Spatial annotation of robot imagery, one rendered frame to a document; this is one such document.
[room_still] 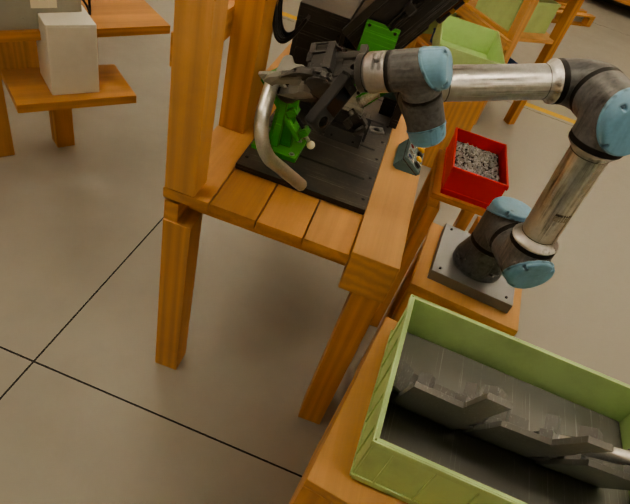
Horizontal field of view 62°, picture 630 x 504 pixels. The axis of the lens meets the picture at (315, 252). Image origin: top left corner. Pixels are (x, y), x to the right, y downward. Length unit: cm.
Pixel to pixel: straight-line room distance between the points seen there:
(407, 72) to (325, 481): 81
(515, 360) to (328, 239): 58
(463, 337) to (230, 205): 72
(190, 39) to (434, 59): 57
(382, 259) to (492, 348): 36
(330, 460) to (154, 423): 100
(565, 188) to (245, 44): 98
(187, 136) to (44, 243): 137
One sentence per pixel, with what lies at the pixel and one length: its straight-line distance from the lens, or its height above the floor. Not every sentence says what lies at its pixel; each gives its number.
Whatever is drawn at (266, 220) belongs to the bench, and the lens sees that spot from 148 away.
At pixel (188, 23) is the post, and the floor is 135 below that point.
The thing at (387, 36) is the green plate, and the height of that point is 124.
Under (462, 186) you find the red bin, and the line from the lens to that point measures 198.
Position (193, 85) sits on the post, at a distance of 133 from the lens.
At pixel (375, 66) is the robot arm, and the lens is 100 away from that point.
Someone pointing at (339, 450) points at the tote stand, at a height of 79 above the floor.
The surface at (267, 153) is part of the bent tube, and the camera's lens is 109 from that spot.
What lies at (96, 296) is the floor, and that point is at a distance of 240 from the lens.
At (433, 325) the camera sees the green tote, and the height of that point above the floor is 90.
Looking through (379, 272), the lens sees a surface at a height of 86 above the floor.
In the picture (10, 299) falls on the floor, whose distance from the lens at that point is 244.
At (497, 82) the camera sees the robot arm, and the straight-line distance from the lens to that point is 120.
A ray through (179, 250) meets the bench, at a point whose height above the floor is 66.
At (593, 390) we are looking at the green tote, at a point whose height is 91.
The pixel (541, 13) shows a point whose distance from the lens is 455.
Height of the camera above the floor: 184
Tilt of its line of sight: 42 degrees down
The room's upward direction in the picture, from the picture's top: 19 degrees clockwise
